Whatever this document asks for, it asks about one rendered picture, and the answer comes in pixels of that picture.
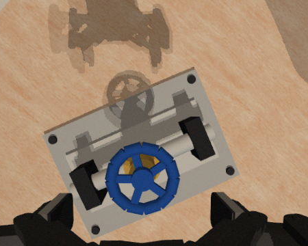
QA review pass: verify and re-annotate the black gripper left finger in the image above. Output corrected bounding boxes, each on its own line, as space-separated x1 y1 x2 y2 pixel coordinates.
0 193 100 246

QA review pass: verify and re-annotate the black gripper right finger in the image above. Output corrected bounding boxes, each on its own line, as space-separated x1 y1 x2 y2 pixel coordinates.
182 192 308 246

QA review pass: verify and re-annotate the grey mounting plate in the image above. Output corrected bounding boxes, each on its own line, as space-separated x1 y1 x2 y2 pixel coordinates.
43 69 240 239

